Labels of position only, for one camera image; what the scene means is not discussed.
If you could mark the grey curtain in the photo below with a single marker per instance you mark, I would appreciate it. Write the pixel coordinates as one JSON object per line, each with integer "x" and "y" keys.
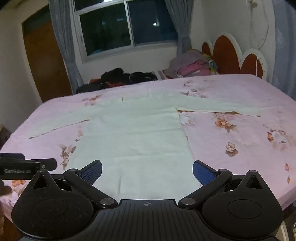
{"x": 64, "y": 46}
{"x": 180, "y": 27}

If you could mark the sliding glass window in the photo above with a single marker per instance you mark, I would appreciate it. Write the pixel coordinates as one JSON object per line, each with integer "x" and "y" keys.
{"x": 129, "y": 25}

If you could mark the striped grey white cloth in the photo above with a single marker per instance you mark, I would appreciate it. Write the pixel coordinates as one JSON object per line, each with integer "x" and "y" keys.
{"x": 159, "y": 74}

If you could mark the pile of black clothes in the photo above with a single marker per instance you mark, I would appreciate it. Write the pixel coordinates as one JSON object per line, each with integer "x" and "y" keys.
{"x": 129, "y": 77}

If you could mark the orange red cloth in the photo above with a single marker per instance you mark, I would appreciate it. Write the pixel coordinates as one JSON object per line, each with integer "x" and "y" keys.
{"x": 115, "y": 84}

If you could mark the red and white headboard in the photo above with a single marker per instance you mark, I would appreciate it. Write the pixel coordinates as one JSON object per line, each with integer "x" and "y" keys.
{"x": 224, "y": 55}

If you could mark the white long sleeve shirt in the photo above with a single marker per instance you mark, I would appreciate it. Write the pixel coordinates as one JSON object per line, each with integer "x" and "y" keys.
{"x": 138, "y": 139}

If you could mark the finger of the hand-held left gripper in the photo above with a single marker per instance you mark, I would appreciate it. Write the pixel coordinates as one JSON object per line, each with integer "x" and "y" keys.
{"x": 20, "y": 170}
{"x": 11, "y": 156}

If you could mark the white wall power socket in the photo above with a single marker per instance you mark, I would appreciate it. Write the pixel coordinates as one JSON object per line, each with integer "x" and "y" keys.
{"x": 253, "y": 2}

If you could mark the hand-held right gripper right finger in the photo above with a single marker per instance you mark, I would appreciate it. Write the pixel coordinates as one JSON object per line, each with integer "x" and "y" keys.
{"x": 203, "y": 172}

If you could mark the brown wooden door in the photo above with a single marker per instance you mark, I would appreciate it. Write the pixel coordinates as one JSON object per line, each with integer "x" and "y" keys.
{"x": 44, "y": 64}

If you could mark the pile of folded clothes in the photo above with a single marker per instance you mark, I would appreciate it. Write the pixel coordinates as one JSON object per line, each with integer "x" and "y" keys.
{"x": 189, "y": 63}

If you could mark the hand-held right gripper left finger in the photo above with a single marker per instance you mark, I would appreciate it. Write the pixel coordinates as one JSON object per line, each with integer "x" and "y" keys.
{"x": 91, "y": 172}

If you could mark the pink floral bed sheet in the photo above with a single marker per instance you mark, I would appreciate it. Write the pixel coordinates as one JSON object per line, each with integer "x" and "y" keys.
{"x": 231, "y": 139}

